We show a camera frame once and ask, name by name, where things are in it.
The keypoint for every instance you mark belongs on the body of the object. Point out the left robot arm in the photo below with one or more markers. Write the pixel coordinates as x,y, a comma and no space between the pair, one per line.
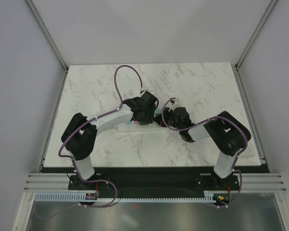
79,136

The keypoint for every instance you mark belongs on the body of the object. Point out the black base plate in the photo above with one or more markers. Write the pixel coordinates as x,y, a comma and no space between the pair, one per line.
151,170

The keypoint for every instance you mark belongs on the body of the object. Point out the white power strip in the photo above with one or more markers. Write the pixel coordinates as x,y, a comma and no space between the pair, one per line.
133,126

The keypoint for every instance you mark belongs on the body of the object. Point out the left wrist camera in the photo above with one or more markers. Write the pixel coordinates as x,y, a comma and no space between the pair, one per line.
147,90

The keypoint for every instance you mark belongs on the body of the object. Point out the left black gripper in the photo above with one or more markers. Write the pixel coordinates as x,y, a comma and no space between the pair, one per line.
149,118

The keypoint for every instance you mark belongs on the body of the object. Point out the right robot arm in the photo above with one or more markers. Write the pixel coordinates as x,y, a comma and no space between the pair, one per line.
229,135

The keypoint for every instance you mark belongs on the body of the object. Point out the dark green cube plug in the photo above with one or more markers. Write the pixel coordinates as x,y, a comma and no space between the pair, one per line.
142,123

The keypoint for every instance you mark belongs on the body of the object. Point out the light green cube plug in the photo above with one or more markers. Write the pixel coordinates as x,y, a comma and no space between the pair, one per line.
158,112

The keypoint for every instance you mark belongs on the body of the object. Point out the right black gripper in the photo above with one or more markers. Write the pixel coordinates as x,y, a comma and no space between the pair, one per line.
166,111

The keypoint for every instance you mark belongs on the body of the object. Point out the white slotted cable duct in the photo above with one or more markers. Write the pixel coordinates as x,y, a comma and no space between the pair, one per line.
134,195

